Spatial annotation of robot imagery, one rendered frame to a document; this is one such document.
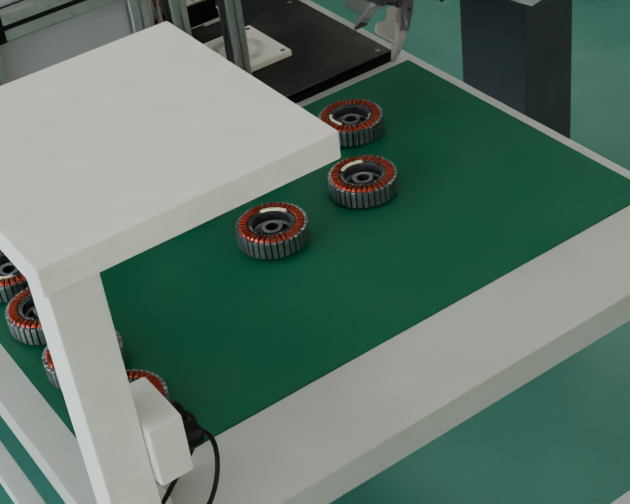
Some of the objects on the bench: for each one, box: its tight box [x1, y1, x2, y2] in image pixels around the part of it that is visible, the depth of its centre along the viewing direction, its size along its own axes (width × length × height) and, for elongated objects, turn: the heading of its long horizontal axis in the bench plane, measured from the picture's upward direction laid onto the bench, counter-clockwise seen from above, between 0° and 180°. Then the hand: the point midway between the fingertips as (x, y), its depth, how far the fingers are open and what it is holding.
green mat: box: [0, 60, 630, 443], centre depth 196 cm, size 94×61×1 cm, turn 133°
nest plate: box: [204, 25, 292, 72], centre depth 240 cm, size 15×15×1 cm
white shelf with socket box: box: [0, 21, 341, 504], centre depth 150 cm, size 35×37×46 cm
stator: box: [235, 202, 310, 259], centre depth 193 cm, size 11×11×4 cm
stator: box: [318, 99, 384, 147], centre depth 216 cm, size 11×11×4 cm
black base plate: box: [191, 0, 391, 104], centre depth 249 cm, size 47×64×2 cm
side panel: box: [0, 0, 151, 92], centre depth 202 cm, size 28×3×32 cm, turn 133°
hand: (376, 46), depth 220 cm, fingers open, 14 cm apart
